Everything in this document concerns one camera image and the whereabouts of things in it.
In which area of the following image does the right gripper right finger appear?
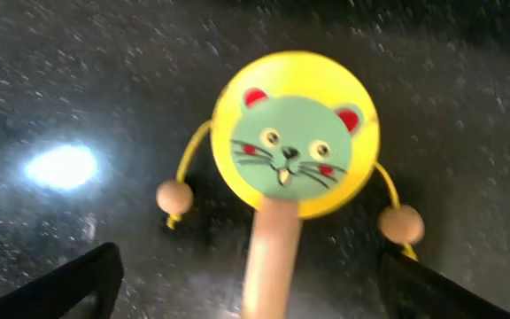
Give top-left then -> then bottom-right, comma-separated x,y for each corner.
378,250 -> 510,319

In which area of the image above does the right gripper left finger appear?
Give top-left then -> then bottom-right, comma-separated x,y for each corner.
0,242 -> 125,319

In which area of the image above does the yellow rattle drum toy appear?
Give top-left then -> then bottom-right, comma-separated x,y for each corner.
155,50 -> 426,319

